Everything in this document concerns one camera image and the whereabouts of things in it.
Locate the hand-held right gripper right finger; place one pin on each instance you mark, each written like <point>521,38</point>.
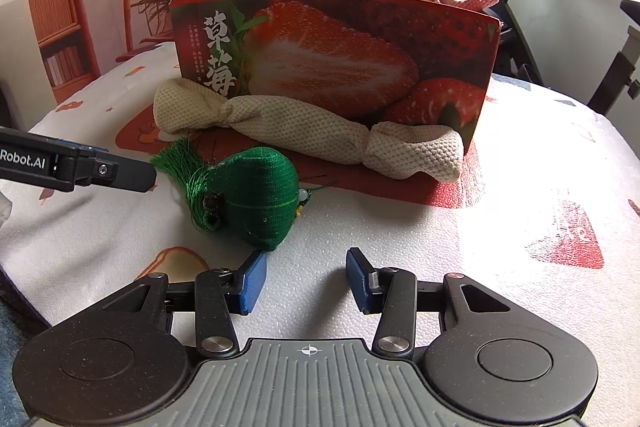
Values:
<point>360,282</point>

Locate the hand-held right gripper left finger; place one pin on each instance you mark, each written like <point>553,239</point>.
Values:
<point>252,284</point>

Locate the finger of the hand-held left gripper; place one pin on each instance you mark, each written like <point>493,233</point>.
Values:
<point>75,144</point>
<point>125,174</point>

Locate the green tasselled pouch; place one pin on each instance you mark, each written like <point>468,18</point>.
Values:
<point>255,187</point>

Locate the beige knotted mesh cloth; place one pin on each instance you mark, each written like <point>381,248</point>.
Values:
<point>300,122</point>

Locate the red strawberry print box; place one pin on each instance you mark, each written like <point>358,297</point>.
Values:
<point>325,57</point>

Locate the printed white tablecloth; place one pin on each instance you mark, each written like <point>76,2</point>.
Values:
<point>500,217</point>

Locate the black exercise bike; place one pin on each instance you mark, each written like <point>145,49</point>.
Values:
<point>510,37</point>

